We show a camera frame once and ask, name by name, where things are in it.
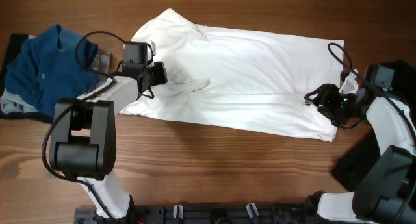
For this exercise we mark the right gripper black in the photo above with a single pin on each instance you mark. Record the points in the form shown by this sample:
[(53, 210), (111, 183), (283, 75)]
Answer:
[(328, 98)]

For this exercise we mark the light grey folded garment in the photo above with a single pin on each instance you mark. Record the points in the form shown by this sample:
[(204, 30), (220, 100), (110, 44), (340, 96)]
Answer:
[(100, 66)]

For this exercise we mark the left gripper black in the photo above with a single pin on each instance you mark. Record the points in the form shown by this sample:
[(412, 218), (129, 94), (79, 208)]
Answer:
[(160, 76)]

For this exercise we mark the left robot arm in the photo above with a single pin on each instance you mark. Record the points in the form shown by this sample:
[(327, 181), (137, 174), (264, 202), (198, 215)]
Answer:
[(80, 146)]

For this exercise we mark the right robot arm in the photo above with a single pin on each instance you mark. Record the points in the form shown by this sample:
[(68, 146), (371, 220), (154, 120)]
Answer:
[(379, 173)]

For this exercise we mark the black garment right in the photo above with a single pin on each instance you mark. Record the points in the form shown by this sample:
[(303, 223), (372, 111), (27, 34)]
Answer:
[(355, 164)]

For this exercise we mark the blue polo shirt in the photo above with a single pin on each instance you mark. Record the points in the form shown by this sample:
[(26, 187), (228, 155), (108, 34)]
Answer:
[(51, 66)]

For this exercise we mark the white t-shirt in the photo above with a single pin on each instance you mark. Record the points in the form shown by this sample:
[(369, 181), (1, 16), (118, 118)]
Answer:
[(249, 80)]

